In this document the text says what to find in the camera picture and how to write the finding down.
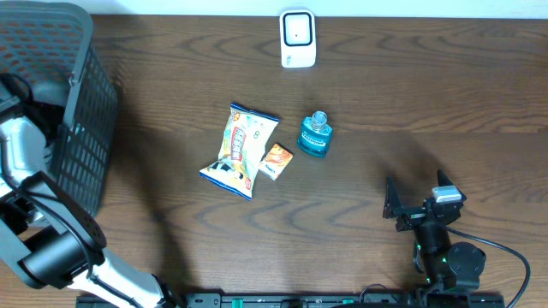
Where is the teal mouthwash bottle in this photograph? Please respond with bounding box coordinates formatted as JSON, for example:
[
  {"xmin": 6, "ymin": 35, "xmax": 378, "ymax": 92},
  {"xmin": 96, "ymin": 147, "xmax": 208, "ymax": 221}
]
[{"xmin": 297, "ymin": 110, "xmax": 333, "ymax": 157}]

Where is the small orange candy box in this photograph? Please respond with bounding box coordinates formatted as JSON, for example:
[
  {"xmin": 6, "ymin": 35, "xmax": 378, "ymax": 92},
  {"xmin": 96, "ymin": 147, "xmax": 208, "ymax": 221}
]
[{"xmin": 259, "ymin": 144, "xmax": 294, "ymax": 181}]

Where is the yellow snack bag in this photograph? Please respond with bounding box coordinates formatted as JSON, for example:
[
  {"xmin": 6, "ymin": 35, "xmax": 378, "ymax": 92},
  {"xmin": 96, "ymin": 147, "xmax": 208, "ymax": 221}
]
[{"xmin": 200, "ymin": 103, "xmax": 279, "ymax": 201}]

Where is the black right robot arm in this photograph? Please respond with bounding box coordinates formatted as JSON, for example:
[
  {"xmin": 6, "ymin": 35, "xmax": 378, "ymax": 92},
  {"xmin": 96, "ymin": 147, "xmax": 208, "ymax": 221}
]
[{"xmin": 383, "ymin": 170, "xmax": 486, "ymax": 307}]

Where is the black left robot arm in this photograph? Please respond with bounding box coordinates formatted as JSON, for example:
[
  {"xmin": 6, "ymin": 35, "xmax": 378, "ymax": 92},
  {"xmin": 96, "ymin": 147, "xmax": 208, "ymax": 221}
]
[{"xmin": 1, "ymin": 73, "xmax": 188, "ymax": 307}]

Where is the white barcode scanner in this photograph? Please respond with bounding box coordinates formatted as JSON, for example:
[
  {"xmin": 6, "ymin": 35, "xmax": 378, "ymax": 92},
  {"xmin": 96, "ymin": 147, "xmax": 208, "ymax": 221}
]
[{"xmin": 279, "ymin": 9, "xmax": 317, "ymax": 68}]

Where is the grey plastic mesh basket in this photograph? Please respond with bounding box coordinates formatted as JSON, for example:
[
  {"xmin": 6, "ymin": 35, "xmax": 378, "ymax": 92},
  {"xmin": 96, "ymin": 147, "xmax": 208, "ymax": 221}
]
[{"xmin": 1, "ymin": 1, "xmax": 118, "ymax": 216}]

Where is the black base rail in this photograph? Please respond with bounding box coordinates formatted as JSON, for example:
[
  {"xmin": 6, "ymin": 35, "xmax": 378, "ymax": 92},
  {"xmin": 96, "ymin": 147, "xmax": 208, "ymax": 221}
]
[{"xmin": 75, "ymin": 292, "xmax": 506, "ymax": 308}]

